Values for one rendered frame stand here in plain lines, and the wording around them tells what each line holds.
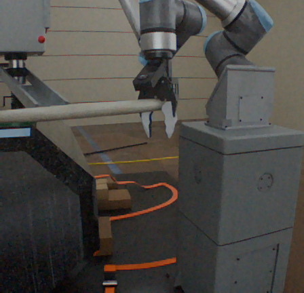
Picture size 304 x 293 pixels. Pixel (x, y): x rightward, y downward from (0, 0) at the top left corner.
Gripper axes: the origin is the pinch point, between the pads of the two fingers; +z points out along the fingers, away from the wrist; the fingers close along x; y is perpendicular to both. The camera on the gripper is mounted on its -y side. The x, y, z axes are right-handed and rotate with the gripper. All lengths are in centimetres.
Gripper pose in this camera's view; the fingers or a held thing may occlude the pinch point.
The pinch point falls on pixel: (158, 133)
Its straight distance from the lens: 80.0
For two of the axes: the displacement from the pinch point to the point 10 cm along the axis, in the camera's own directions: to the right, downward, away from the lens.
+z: 0.3, 9.9, 1.4
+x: -9.4, -0.2, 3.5
